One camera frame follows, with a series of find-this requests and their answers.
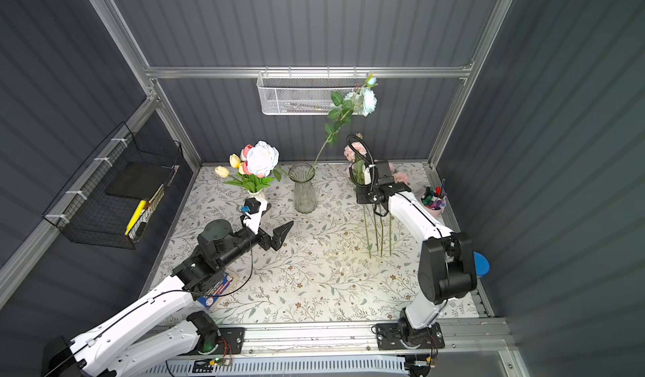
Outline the pink peony stem with bud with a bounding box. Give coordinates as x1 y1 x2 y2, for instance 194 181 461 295
344 142 366 185

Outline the white rose stem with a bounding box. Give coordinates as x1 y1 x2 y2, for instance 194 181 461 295
243 141 280 178

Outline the light blue rose stem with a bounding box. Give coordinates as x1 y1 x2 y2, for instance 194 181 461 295
314 73 378 164

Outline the clear ribbed glass vase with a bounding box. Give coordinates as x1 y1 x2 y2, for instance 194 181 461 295
288 164 317 214

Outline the black notebook in basket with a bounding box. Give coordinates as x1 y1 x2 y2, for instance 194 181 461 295
105 162 174 201

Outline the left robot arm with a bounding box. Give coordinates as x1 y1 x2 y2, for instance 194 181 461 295
40 198 294 376

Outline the pink pen bucket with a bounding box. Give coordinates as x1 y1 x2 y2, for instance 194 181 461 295
421 179 447 218

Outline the black wire wall basket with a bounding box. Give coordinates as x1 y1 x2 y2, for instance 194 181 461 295
44 126 182 249

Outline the white ribbed ceramic vase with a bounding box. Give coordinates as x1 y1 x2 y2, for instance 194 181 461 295
249 191 267 202

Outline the white mesh wall basket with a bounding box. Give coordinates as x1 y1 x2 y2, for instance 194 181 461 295
256 67 370 116

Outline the hot pink rose stem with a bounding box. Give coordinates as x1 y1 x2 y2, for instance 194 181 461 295
371 205 380 254

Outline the pale pink rose stem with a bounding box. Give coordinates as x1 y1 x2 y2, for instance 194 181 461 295
393 172 410 185

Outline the large pink rose stem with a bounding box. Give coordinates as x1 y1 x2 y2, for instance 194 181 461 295
388 213 393 255

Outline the yellow marker in basket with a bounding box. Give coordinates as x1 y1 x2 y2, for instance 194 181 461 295
125 201 148 235

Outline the blue illustrated book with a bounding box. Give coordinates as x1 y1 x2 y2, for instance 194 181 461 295
197 272 235 310

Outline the clear jar blue lid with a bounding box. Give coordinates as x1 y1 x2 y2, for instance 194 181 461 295
474 252 490 277

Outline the tulip bouquet pink and yellow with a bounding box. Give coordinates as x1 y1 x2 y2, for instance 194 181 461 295
214 145 280 192

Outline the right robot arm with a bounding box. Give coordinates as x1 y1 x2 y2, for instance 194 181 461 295
350 157 478 350

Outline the pink carnation stem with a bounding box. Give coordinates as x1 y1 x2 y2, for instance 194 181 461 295
362 205 372 259

